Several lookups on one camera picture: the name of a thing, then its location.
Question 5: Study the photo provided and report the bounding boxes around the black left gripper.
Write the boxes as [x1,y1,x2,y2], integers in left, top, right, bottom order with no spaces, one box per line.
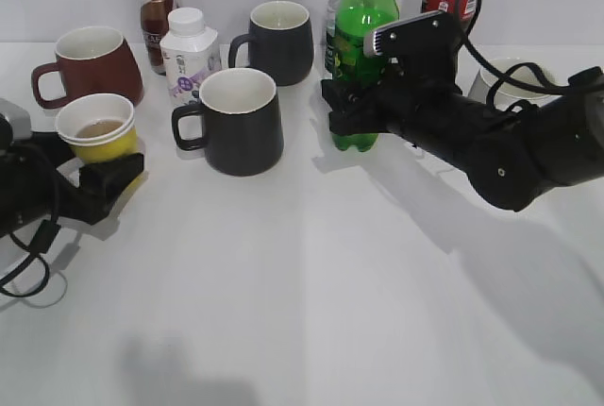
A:
[1,132,144,236]

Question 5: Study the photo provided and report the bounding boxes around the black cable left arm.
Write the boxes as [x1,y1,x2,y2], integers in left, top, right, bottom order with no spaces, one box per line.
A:
[0,141,65,297]

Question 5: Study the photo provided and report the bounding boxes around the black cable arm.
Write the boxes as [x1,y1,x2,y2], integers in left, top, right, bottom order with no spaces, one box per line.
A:
[455,0,570,110]
[0,141,65,297]

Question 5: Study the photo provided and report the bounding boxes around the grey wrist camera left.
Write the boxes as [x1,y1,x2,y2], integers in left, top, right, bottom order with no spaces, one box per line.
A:
[0,98,32,150]

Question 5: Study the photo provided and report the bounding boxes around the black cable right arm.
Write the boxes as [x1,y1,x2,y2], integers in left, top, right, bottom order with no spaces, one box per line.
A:
[455,0,570,110]

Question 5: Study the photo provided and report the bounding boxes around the brown coffee drink bottle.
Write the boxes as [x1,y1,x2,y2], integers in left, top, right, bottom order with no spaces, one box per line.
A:
[140,0,177,76]

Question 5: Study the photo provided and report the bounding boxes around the clear water bottle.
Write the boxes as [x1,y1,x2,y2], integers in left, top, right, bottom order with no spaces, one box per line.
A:
[323,0,341,78]

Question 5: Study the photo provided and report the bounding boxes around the green plastic soda bottle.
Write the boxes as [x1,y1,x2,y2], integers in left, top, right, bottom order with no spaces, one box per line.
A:
[329,0,401,152]

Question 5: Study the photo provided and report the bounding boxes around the black mug front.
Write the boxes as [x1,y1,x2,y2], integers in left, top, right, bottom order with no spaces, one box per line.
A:
[171,68,284,177]

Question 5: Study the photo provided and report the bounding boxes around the dark mug rear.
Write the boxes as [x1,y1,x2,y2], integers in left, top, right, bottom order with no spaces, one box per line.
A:
[227,1,314,87]

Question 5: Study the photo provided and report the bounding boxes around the white ceramic mug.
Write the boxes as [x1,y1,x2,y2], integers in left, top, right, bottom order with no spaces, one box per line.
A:
[466,58,561,108]

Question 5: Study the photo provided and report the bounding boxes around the brown ceramic mug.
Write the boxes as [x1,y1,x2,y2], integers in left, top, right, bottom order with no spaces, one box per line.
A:
[31,25,144,110]

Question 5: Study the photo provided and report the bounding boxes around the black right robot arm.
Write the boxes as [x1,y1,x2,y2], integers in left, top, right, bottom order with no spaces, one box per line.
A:
[321,10,603,211]

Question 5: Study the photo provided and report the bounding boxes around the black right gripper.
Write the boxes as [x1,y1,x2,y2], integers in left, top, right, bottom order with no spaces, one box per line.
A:
[320,10,465,142]

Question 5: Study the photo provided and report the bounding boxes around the yellow paper cup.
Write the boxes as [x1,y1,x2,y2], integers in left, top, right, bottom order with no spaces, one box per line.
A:
[55,93,139,164]

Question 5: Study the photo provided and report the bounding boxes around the white milk carton bottle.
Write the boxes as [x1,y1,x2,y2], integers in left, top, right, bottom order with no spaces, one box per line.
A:
[159,7,222,106]

